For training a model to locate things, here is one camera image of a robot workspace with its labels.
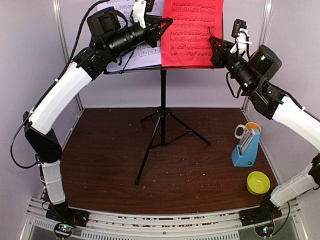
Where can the lavender sheet music page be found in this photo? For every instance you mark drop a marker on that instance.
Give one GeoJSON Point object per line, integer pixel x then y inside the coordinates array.
{"type": "Point", "coordinates": [143, 55]}

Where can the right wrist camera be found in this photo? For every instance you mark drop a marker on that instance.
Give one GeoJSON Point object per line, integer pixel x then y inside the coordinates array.
{"type": "Point", "coordinates": [241, 35]}

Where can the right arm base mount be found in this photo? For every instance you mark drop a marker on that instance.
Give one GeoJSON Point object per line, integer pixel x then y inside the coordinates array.
{"type": "Point", "coordinates": [262, 218]}

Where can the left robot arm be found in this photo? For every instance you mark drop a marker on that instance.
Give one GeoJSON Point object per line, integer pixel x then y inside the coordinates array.
{"type": "Point", "coordinates": [109, 42]}

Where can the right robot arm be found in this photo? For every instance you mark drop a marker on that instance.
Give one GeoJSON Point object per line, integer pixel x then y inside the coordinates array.
{"type": "Point", "coordinates": [271, 101]}

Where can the blue metronome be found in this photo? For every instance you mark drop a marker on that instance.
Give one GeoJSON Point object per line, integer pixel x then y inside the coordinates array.
{"type": "Point", "coordinates": [245, 152]}

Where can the black music stand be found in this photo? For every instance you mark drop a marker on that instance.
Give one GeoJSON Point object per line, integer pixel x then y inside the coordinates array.
{"type": "Point", "coordinates": [158, 117]}

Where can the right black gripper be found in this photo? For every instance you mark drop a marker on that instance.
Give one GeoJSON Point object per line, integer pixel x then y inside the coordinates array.
{"type": "Point", "coordinates": [222, 49]}

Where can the red sheet music page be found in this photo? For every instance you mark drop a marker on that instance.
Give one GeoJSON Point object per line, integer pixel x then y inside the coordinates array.
{"type": "Point", "coordinates": [186, 41]}

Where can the front aluminium rail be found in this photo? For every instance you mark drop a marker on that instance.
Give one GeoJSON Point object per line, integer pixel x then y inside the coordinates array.
{"type": "Point", "coordinates": [219, 225]}

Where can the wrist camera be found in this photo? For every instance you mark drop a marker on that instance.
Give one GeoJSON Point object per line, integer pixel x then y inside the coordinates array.
{"type": "Point", "coordinates": [139, 10]}
{"type": "Point", "coordinates": [241, 35]}

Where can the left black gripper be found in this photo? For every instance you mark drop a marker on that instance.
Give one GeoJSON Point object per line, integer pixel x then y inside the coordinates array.
{"type": "Point", "coordinates": [154, 27]}

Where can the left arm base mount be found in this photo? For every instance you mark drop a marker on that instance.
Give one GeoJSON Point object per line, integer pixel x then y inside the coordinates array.
{"type": "Point", "coordinates": [67, 223]}

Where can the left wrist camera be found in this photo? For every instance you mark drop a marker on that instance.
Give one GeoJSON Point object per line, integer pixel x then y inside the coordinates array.
{"type": "Point", "coordinates": [139, 10]}

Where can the yellow-green bowl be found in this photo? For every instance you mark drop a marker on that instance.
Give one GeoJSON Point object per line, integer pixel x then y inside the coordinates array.
{"type": "Point", "coordinates": [258, 183]}

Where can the white mug orange inside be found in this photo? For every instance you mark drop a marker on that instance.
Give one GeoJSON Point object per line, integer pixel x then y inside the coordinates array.
{"type": "Point", "coordinates": [246, 128]}

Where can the left aluminium frame post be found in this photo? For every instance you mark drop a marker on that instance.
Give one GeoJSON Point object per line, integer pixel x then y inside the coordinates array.
{"type": "Point", "coordinates": [60, 27]}

